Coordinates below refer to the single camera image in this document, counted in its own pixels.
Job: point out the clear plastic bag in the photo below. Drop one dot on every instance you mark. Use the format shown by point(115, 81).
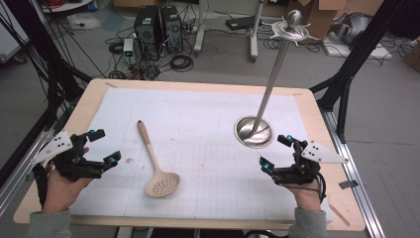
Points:
point(84, 21)

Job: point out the person's right hand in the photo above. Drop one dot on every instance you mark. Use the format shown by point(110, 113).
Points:
point(307, 196)

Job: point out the grey bag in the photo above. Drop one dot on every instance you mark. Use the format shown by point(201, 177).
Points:
point(351, 26)

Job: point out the white foam board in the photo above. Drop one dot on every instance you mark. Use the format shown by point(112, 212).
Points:
point(356, 51)

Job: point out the aluminium rail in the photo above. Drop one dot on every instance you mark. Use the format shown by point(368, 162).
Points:
point(20, 175)
point(356, 178)

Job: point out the steel utensil stand with hooks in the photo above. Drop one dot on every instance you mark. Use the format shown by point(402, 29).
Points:
point(280, 62)

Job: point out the white stand leg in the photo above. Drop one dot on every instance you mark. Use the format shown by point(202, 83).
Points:
point(199, 29)
point(255, 39)

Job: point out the beige slotted spoon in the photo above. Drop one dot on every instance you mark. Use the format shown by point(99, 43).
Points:
point(151, 154)

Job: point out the black tape piece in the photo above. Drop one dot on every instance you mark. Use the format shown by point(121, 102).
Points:
point(348, 184)

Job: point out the thin wooden strip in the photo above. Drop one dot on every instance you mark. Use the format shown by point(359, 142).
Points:
point(339, 214)

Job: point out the white grid mat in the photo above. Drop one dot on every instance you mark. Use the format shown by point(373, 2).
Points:
point(204, 132)

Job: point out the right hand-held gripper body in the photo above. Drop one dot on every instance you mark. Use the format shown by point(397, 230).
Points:
point(298, 175)

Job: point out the black computer tower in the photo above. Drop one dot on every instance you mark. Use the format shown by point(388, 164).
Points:
point(147, 29)
point(171, 28)

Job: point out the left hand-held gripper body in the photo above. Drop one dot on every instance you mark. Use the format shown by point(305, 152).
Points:
point(77, 167)

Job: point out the white cabinet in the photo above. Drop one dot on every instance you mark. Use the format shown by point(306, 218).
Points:
point(10, 36)

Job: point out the wooden table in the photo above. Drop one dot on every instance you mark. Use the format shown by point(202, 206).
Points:
point(346, 198)

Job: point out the flat black device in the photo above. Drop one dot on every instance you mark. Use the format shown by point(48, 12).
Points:
point(241, 22)

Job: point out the person's left hand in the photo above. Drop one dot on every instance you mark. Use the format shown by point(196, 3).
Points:
point(61, 193)

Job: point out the brown cardboard box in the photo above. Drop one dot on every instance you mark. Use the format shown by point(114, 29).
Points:
point(412, 56)

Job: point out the small white power box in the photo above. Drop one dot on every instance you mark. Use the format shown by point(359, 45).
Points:
point(128, 49)

